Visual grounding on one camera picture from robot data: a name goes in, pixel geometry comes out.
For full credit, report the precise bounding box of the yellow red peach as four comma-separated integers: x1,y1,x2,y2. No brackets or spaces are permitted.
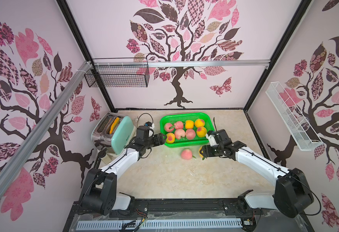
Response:
196,126,208,138
194,119,205,128
166,132,176,144

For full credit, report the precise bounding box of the mint and steel toaster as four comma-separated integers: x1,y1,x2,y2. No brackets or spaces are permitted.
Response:
91,113,136,155

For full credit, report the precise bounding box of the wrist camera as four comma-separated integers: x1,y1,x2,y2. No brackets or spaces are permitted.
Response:
136,122,155,140
206,129,232,147

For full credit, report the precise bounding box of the pink peach front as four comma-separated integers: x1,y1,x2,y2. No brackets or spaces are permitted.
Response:
164,123,175,133

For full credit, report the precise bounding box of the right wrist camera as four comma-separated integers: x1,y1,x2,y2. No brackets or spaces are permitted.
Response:
206,129,232,147

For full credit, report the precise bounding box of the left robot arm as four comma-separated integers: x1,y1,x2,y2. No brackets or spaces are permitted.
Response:
79,133,167,215

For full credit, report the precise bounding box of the back aluminium rail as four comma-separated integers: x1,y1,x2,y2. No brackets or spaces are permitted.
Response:
95,60,270,68

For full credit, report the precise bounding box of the white wire wall shelf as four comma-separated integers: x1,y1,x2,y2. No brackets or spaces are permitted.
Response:
266,82,324,151

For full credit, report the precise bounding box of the left aluminium rail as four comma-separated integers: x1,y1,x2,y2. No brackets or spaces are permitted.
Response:
0,61,92,200

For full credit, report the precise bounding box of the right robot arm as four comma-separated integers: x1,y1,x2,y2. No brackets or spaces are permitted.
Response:
199,141,314,218

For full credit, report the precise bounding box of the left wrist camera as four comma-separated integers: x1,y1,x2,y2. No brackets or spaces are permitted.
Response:
136,122,155,140

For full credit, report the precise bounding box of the pink peach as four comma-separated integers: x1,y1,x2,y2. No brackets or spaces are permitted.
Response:
185,129,196,140
181,148,195,160
174,129,186,140
173,121,184,130
164,123,175,133

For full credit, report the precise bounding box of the aluminium rail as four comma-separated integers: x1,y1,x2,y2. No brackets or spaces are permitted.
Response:
0,61,92,200
95,60,270,68

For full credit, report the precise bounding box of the white slotted cable duct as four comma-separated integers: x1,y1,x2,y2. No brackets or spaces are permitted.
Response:
75,218,243,232

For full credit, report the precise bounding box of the black wire wall basket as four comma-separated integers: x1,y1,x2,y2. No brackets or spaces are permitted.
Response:
84,55,150,88

